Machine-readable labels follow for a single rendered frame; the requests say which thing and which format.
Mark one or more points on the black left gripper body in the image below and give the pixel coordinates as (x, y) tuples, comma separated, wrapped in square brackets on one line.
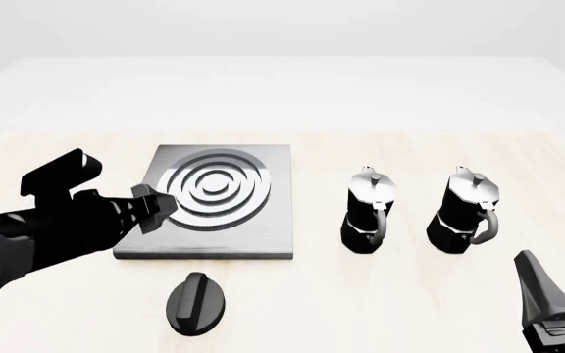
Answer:
[(130, 215)]

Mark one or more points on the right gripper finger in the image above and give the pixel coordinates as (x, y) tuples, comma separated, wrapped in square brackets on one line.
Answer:
[(542, 294)]

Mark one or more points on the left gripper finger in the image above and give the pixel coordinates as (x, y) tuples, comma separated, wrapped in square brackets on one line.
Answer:
[(146, 191), (161, 213)]

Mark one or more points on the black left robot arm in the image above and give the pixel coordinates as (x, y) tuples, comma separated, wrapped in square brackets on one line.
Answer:
[(42, 235)]

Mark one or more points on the round black stove knob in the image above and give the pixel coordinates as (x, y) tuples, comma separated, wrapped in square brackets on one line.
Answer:
[(196, 305)]

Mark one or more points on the flat stove plate with rings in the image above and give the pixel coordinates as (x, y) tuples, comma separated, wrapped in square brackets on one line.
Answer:
[(263, 220)]

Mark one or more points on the black and silver moka pot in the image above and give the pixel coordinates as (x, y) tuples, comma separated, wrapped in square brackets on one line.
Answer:
[(454, 217), (361, 213)]

